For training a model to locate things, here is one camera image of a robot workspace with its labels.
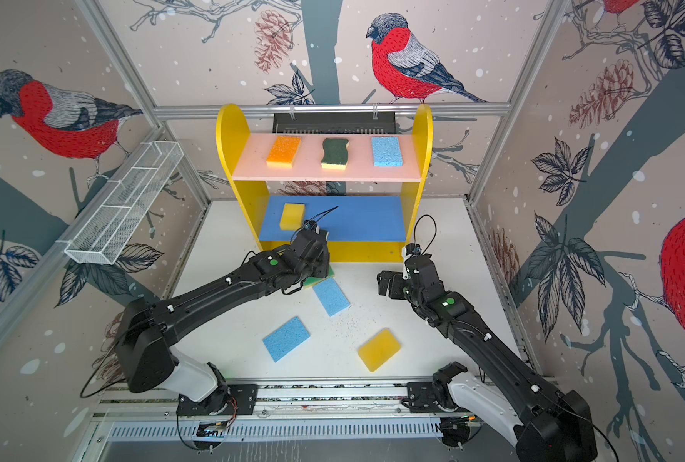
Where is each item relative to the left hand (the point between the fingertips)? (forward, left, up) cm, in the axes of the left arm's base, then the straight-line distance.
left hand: (322, 258), depth 80 cm
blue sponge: (-3, -2, -18) cm, 18 cm away
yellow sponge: (+19, +11, -3) cm, 22 cm away
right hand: (-5, -19, -4) cm, 20 cm away
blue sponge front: (-17, +11, -18) cm, 27 cm away
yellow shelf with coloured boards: (+46, -15, -16) cm, 51 cm away
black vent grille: (+48, -3, +15) cm, 50 cm away
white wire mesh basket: (+8, +55, +12) cm, 57 cm away
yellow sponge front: (-19, -17, -20) cm, 33 cm away
